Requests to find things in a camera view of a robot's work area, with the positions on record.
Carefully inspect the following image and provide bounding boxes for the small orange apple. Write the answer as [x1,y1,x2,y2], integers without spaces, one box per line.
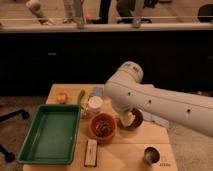
[57,93,68,104]

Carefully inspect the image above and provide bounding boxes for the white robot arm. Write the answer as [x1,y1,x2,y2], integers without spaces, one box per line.
[104,61,213,137]

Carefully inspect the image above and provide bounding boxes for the green plastic tray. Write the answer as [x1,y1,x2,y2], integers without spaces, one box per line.
[17,104,81,165]

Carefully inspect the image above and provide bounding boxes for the white round container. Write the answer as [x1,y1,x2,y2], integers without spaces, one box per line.
[88,96,103,113]

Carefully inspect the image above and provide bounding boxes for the green vegetable toy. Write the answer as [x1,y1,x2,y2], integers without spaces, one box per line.
[77,89,85,105]

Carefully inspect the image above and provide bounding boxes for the orange bowl with items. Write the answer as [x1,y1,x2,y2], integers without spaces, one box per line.
[88,113,117,143]

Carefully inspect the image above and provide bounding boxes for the yellow food piece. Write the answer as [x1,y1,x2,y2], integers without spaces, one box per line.
[121,113,135,127]

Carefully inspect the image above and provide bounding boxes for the dark brown bowl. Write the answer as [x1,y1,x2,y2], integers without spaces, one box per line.
[118,108,143,130]

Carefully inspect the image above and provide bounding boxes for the light blue cloth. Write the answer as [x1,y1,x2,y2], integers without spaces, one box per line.
[143,111,170,129]

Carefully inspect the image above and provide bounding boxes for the white rectangular eraser block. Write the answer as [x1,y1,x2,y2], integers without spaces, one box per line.
[84,139,98,167]

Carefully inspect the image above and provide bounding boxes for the metal cup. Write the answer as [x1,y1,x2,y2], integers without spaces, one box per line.
[144,147,160,165]

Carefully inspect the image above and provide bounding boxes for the black office chair base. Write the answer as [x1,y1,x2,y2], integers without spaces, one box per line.
[0,108,31,164]

